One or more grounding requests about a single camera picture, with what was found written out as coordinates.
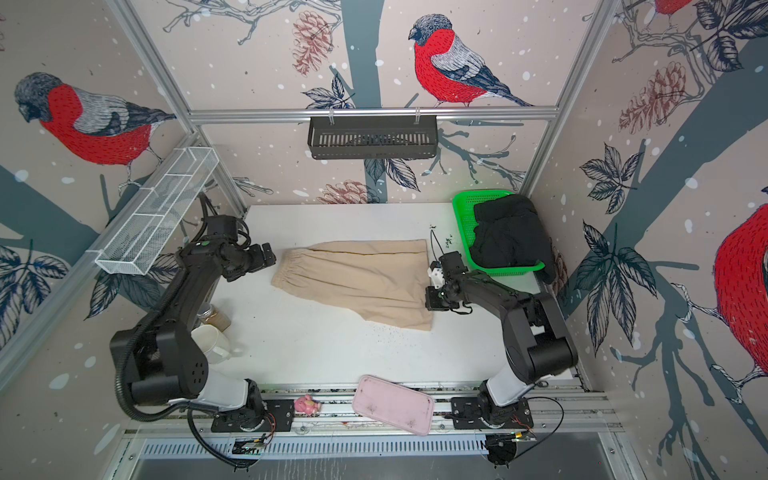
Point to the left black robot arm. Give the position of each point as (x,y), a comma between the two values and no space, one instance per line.
(158,366)

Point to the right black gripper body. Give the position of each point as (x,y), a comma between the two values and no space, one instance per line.
(441,296)

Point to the small pink toy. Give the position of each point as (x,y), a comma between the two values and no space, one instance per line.
(306,405)

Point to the green plastic basket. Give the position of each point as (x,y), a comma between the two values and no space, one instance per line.
(463,205)

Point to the beige shorts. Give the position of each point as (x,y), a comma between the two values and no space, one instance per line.
(383,281)

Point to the white mug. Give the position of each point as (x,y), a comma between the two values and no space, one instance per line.
(213,343)

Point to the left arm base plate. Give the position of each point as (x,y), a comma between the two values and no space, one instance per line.
(271,416)

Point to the black shorts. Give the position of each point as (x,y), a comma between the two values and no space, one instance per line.
(510,234)

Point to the black hanging wire basket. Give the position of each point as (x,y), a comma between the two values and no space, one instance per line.
(373,137)

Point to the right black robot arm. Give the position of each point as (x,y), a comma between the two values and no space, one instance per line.
(537,343)

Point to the white mesh wire shelf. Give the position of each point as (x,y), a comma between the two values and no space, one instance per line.
(141,238)

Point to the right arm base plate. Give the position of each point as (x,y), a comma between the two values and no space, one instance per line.
(475,413)

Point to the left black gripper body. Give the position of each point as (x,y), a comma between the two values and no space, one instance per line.
(251,259)

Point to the spice jar with silver lid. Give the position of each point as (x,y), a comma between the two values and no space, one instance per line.
(210,314)

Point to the pink plastic tray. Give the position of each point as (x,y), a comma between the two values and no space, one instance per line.
(394,405)

